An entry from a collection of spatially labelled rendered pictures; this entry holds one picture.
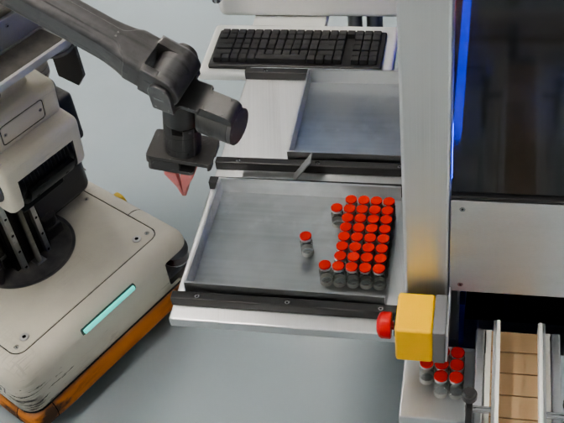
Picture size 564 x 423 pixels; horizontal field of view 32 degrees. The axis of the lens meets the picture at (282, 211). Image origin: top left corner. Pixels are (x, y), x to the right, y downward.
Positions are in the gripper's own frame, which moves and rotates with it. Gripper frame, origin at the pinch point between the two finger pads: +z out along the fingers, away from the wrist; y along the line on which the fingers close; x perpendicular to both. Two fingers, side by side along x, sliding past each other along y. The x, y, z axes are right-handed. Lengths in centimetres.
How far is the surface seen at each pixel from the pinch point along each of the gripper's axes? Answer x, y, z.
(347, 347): 53, 28, 104
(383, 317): -17.6, 34.2, 2.0
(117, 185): 112, -56, 115
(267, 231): 10.8, 11.9, 18.1
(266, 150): 32.6, 7.4, 18.6
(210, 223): 10.9, 1.3, 18.6
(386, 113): 45, 29, 15
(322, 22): 89, 10, 25
